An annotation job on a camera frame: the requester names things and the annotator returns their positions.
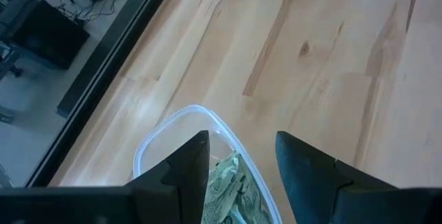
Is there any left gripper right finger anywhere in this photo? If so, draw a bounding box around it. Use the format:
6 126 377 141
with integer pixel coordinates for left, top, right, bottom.
274 130 442 224

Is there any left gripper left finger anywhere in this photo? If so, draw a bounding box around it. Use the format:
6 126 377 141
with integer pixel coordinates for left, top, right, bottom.
0 129 211 224

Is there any green stevia packet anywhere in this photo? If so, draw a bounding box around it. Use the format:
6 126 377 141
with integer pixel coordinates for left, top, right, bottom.
234 163 273 224
206 150 242 214

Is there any rectangular clear plastic container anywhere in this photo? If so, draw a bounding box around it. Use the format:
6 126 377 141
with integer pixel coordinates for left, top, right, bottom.
132 104 283 224

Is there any black equipment case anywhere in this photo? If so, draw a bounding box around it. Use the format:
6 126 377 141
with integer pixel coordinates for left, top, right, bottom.
10 0 91 71

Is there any black aluminium table frame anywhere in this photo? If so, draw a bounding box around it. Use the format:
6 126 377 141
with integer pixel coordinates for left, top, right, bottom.
26 0 181 188

